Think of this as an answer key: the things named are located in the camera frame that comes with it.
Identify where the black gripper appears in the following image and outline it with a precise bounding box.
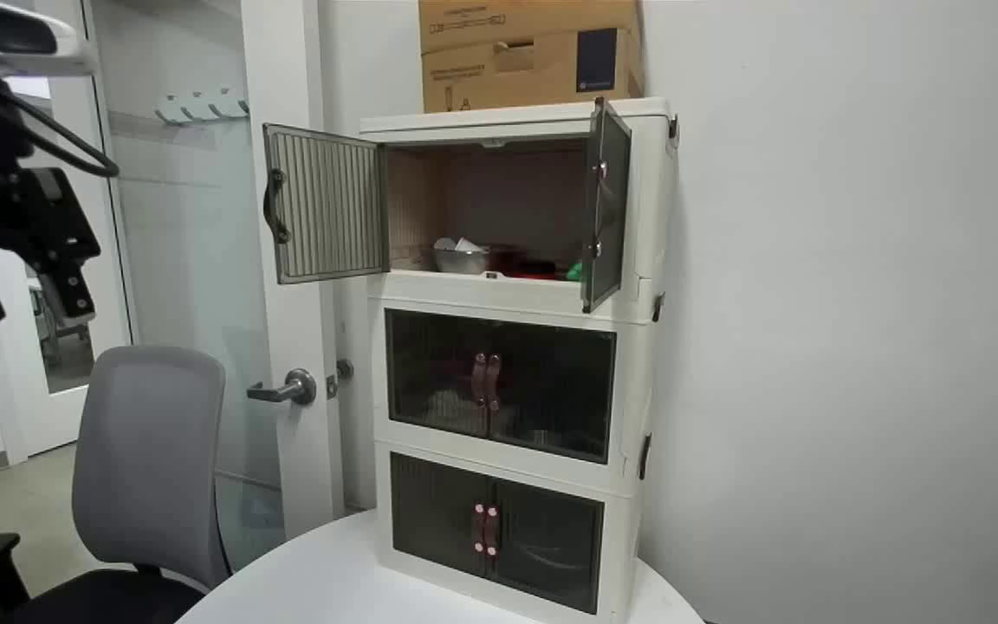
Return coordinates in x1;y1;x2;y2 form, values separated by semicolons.
0;163;103;331

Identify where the dark ribbed cabinet door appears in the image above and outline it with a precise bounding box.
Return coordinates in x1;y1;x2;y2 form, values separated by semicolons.
580;102;638;315
481;480;608;617
261;119;390;287
384;309;492;449
484;323;621;465
387;451;492;582

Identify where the grey office chair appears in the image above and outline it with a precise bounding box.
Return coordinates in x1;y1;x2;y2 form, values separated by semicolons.
0;342;237;624

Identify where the white coat hook rack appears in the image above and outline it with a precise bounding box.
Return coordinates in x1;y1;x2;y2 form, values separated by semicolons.
152;86;254;130

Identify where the white room door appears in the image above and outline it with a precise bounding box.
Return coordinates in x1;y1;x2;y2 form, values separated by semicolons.
237;0;348;540

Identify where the small metal door lock knob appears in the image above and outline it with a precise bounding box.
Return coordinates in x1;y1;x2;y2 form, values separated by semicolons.
321;359;358;401

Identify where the white three-tier storage cabinet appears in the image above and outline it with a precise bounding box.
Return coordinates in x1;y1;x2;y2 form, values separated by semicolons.
358;93;683;624

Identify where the cardboard box with dark label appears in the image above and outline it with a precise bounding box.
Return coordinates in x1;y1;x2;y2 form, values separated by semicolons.
418;20;649;115
415;0;641;33

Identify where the red toy pepper green stem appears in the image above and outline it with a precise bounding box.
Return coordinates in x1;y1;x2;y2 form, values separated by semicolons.
521;242;587;285

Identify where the metal door lever handle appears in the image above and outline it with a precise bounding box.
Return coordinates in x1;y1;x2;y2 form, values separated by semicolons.
246;366;320;409

